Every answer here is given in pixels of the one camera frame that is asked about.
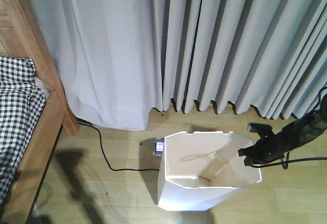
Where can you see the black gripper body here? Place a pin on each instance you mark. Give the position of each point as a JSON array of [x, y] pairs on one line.
[[268, 148]]

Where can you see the white plastic trash bin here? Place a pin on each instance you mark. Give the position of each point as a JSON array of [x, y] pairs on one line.
[[202, 169]]

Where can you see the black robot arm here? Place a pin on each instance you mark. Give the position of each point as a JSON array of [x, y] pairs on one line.
[[307, 128]]

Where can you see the grey pleated curtain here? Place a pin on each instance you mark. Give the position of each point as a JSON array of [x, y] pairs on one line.
[[268, 54]]

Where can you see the silver floor power socket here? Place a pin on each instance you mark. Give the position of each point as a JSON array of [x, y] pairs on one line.
[[158, 146]]

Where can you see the white sheer curtain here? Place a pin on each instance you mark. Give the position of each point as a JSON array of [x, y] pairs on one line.
[[104, 53]]

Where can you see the black white checkered bedding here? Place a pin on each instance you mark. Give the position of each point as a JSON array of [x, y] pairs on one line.
[[22, 103]]

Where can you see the wooden bed frame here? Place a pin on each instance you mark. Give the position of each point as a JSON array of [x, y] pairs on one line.
[[21, 37]]

